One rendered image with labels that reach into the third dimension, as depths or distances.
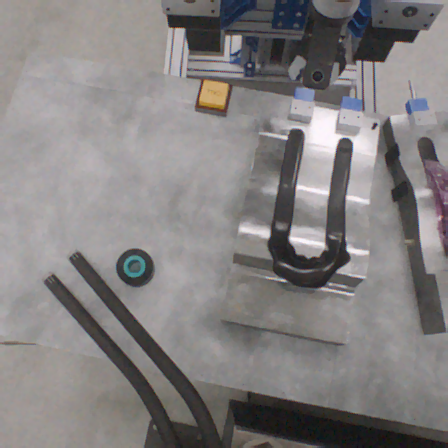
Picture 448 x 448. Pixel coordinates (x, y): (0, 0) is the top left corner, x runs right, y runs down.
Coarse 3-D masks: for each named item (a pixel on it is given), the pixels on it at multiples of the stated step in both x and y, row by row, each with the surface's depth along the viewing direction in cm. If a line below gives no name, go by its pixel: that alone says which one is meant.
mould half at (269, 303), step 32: (288, 128) 103; (320, 128) 103; (256, 160) 102; (320, 160) 101; (352, 160) 101; (256, 192) 99; (320, 192) 100; (352, 192) 100; (256, 224) 93; (320, 224) 94; (352, 224) 95; (256, 256) 91; (352, 256) 91; (256, 288) 97; (288, 288) 97; (320, 288) 97; (352, 288) 96; (224, 320) 96; (256, 320) 95; (288, 320) 95; (320, 320) 95
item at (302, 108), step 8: (296, 88) 104; (304, 88) 104; (296, 96) 103; (304, 96) 103; (312, 96) 103; (296, 104) 102; (304, 104) 102; (312, 104) 102; (296, 112) 101; (304, 112) 101; (312, 112) 101; (296, 120) 104; (304, 120) 103
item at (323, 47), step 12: (324, 24) 76; (312, 36) 77; (324, 36) 77; (336, 36) 76; (312, 48) 77; (324, 48) 77; (336, 48) 77; (312, 60) 78; (324, 60) 77; (312, 72) 78; (324, 72) 78; (312, 84) 79; (324, 84) 78
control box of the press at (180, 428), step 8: (152, 424) 169; (176, 424) 169; (184, 424) 170; (152, 432) 168; (176, 432) 168; (184, 432) 168; (192, 432) 168; (152, 440) 168; (160, 440) 168; (184, 440) 168; (192, 440) 168; (200, 440) 168
